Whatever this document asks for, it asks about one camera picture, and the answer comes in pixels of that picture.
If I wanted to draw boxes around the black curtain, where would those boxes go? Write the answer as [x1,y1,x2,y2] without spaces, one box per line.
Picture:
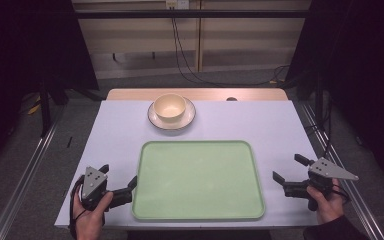
[285,0,384,193]
[0,0,100,181]

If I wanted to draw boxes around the cream bowl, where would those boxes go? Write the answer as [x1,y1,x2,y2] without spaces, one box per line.
[152,92,187,123]

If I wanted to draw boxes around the wooden wall post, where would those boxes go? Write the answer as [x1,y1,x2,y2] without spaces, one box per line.
[195,0,204,73]

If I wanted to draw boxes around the yellow floor strip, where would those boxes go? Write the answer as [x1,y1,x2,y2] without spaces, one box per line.
[27,94,44,116]

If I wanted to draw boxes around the metal floor rail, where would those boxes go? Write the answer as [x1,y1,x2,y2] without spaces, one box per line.
[298,100,384,240]
[0,105,68,240]

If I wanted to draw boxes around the black horizontal bar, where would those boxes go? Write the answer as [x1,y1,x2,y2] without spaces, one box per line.
[74,9,312,20]

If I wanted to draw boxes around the white plate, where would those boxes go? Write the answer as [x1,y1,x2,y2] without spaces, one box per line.
[146,96,197,131]

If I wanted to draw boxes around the black stand leg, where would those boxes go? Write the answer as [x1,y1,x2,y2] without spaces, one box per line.
[314,70,325,128]
[39,79,53,137]

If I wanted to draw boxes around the person's left hand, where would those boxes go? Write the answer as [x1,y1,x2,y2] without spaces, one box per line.
[72,191,115,240]

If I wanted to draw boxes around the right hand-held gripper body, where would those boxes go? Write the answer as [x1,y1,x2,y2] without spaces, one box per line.
[282,156,360,212]

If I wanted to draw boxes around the white table mat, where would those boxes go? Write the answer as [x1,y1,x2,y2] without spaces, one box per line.
[54,99,320,231]

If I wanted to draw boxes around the black floor cable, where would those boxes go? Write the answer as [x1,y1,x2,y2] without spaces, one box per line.
[304,99,335,158]

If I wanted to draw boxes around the black wall cable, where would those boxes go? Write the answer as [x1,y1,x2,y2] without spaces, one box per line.
[170,7,291,87]

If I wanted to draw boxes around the white wall socket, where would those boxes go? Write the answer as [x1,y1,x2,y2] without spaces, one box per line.
[165,0,191,10]

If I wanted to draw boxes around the light green tray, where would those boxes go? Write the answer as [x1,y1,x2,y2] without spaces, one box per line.
[131,139,267,222]

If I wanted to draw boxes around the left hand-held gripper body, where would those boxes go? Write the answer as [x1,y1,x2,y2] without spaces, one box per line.
[79,165,134,212]

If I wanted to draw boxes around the left hand-held gripper black cable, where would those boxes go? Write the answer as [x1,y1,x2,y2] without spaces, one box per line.
[68,175,85,240]

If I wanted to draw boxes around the person's right hand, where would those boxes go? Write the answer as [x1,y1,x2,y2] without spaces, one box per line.
[306,178,347,226]

